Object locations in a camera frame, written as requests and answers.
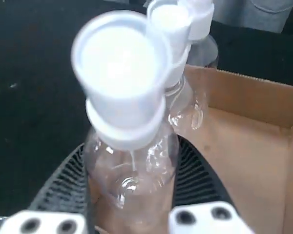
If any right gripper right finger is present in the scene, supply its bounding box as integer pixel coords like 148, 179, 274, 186
168, 136, 238, 234

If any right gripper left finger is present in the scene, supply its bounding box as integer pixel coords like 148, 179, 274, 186
0, 142, 99, 234

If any clear spray bottle white top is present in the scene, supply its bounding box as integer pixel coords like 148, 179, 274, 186
72, 11, 180, 234
146, 2, 209, 134
177, 0, 220, 70

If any brown cardboard box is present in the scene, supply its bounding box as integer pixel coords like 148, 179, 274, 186
89, 63, 293, 234

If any person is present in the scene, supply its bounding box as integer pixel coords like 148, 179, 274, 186
211, 0, 293, 39

